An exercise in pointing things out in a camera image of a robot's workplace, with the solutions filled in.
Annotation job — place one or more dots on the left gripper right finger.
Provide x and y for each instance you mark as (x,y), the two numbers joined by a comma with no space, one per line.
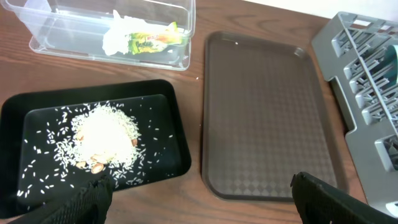
(318,202)

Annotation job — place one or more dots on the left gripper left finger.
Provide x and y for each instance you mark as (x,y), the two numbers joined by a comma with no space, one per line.
(87,204)

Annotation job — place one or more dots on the dark blue plate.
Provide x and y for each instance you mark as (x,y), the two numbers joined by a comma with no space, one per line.
(390,58)

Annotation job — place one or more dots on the white napkin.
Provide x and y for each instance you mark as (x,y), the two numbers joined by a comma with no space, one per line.
(116,39)

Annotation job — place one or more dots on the yellow green snack wrapper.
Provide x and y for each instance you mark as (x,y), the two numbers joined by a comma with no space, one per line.
(154,42)

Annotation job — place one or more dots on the black waste tray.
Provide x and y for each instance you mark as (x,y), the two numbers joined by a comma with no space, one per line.
(15,109)

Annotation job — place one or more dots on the grey dishwasher rack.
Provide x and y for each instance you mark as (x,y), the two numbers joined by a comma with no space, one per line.
(350,52)

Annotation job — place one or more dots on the clear plastic waste bin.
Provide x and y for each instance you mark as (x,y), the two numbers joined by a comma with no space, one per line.
(75,28)

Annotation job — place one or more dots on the nut shell pieces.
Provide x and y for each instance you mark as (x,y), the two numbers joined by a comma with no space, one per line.
(106,148)

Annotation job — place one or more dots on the scattered rice grains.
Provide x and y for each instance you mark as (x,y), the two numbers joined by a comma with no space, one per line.
(49,153)

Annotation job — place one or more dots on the brown serving tray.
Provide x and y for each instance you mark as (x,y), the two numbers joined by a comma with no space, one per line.
(264,120)

